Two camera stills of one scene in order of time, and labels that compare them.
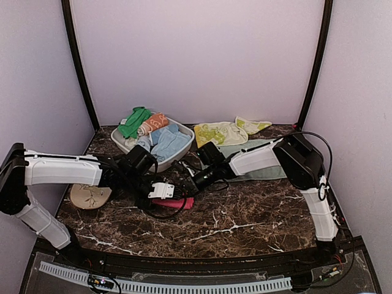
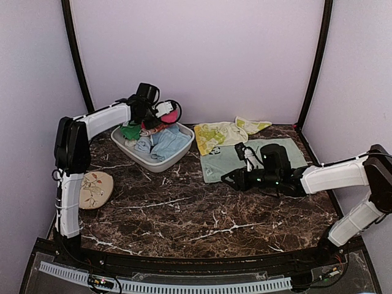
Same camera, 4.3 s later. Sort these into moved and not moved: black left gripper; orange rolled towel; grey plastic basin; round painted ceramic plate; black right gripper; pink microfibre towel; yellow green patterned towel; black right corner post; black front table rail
Moved: black left gripper; black right gripper; pink microfibre towel
Not moved: orange rolled towel; round painted ceramic plate; yellow green patterned towel; grey plastic basin; black front table rail; black right corner post
